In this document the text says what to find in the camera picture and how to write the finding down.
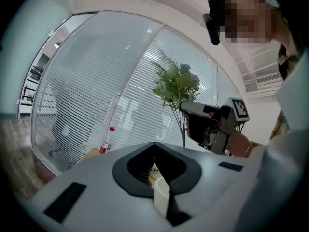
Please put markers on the blue flowers bunch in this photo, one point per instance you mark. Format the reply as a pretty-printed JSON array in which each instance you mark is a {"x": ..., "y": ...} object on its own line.
[{"x": 178, "y": 86}]

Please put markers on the person's face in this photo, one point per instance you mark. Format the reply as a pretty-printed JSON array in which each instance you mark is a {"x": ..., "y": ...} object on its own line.
[{"x": 246, "y": 16}]

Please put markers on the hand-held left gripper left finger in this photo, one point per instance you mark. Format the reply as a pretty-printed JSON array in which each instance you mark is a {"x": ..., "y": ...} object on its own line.
[{"x": 140, "y": 165}]

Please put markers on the white vase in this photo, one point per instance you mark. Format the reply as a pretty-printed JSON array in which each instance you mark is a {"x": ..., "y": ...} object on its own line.
[{"x": 161, "y": 194}]

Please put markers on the yellow plaid shirt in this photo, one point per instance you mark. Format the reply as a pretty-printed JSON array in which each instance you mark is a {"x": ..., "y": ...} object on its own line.
[{"x": 280, "y": 126}]

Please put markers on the black white shelf unit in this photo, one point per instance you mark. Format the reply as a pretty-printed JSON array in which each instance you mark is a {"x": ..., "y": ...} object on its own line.
[{"x": 32, "y": 74}]

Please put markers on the wooden table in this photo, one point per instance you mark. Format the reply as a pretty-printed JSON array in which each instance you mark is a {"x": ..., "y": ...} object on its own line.
[{"x": 90, "y": 155}]

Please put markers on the clear bottle red cap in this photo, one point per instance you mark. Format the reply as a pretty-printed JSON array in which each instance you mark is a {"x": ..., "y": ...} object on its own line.
[{"x": 106, "y": 144}]

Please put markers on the white ceiling air vent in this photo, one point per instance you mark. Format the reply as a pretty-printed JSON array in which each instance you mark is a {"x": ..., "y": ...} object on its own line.
[{"x": 265, "y": 80}]

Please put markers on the person's right forearm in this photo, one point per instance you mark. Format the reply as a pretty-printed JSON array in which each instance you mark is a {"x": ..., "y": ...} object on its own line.
[{"x": 237, "y": 144}]

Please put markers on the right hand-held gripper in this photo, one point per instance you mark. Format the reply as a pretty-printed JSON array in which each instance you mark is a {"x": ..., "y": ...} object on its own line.
[{"x": 198, "y": 109}]

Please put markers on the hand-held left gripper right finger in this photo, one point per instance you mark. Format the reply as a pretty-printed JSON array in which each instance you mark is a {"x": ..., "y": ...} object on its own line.
[{"x": 172, "y": 168}]

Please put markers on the person's right hand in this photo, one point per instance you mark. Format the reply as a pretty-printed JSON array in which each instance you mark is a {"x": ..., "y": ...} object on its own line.
[{"x": 223, "y": 123}]

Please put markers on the black head-worn camera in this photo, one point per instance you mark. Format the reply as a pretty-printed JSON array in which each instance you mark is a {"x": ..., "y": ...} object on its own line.
[{"x": 213, "y": 33}]

